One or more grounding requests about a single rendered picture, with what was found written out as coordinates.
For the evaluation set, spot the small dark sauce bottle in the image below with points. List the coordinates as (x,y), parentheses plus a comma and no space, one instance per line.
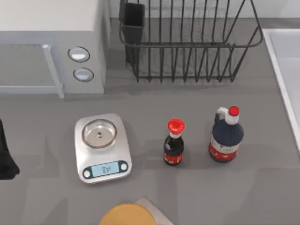
(173,146)

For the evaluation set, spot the silver kitchen scale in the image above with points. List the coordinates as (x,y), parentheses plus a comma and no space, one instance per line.
(100,152)

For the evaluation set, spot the small microwave knob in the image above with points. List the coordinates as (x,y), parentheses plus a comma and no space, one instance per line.
(83,74)

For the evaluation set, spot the large dark jug bottle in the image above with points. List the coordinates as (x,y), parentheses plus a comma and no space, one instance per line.
(226,138)

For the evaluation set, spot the black cutlery holder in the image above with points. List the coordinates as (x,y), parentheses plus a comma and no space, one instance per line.
(132,25)

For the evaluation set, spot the large microwave knob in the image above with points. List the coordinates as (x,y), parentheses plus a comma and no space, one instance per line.
(78,54)

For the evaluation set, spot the orange round disc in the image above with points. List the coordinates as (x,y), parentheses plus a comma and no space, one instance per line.
(126,215)

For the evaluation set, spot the pale microwave oven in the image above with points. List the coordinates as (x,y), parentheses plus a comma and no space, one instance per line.
(28,58)

